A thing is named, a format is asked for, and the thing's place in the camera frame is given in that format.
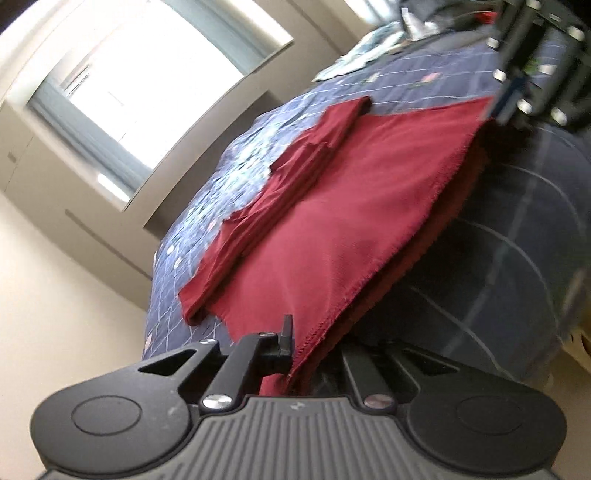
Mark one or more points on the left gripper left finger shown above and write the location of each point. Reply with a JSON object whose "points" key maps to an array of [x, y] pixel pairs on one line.
{"points": [[252, 359]]}

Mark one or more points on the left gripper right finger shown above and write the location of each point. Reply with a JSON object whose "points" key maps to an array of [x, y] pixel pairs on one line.
{"points": [[365, 384]]}

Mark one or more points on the red long-sleeve sweater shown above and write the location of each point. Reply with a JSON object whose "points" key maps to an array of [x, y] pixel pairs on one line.
{"points": [[350, 207]]}

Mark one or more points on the dark grey quilted blanket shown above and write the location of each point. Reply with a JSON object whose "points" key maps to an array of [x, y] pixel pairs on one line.
{"points": [[423, 19]]}

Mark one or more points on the light blue folded cloth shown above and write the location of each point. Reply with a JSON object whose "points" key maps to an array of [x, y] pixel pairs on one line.
{"points": [[385, 40]]}

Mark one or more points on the blue plaid floral quilt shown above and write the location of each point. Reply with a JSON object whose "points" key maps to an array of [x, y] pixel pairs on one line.
{"points": [[501, 287]]}

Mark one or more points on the beige window bench cabinet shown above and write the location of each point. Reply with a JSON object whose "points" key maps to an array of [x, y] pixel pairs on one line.
{"points": [[191, 161]]}

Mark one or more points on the left teal curtain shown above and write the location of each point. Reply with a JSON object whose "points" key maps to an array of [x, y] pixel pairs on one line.
{"points": [[87, 139]]}

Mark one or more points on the teal curtain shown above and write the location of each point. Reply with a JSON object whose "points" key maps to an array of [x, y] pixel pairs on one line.
{"points": [[87, 139], [242, 30]]}

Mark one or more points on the right teal curtain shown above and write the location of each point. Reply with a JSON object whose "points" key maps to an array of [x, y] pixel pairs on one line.
{"points": [[242, 30]]}

